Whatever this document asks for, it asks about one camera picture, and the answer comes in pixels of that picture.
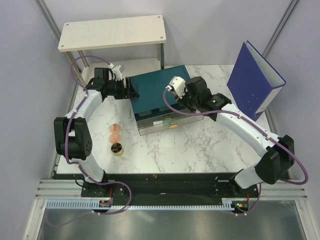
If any pink round compact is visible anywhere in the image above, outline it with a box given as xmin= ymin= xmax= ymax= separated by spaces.
xmin=109 ymin=133 xmax=121 ymax=144
xmin=109 ymin=123 xmax=121 ymax=134

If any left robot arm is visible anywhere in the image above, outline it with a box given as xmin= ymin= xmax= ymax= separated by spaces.
xmin=53 ymin=64 xmax=139 ymax=197

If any gold round jar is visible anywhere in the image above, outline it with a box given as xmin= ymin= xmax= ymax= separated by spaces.
xmin=110 ymin=142 xmax=124 ymax=157

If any blue lever arch binder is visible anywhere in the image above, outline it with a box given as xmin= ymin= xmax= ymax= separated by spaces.
xmin=227 ymin=41 xmax=286 ymax=121

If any pink round compact lower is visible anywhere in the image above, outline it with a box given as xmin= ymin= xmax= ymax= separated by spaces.
xmin=109 ymin=133 xmax=121 ymax=144

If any aluminium frame rail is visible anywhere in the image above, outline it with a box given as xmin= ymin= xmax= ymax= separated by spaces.
xmin=34 ymin=178 xmax=85 ymax=200

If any light blue cable duct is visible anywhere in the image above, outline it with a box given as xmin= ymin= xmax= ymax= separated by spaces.
xmin=45 ymin=199 xmax=236 ymax=211

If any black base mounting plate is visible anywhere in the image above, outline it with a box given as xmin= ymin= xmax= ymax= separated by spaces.
xmin=53 ymin=172 xmax=259 ymax=206

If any teal drawer organizer box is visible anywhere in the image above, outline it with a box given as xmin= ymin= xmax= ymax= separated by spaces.
xmin=129 ymin=65 xmax=190 ymax=126

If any pink round compact upper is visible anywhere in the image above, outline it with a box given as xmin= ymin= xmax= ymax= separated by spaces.
xmin=109 ymin=123 xmax=121 ymax=134

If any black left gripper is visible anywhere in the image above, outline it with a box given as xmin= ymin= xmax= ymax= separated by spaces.
xmin=106 ymin=78 xmax=140 ymax=101

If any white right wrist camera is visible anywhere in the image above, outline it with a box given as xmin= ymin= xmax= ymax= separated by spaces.
xmin=167 ymin=76 xmax=186 ymax=99

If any white wooden shelf table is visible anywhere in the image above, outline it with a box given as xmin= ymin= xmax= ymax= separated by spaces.
xmin=58 ymin=15 xmax=167 ymax=71

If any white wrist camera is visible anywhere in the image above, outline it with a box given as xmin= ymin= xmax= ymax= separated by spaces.
xmin=107 ymin=63 xmax=125 ymax=81
xmin=167 ymin=76 xmax=186 ymax=99

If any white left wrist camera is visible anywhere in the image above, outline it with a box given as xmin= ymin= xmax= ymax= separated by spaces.
xmin=107 ymin=63 xmax=125 ymax=81

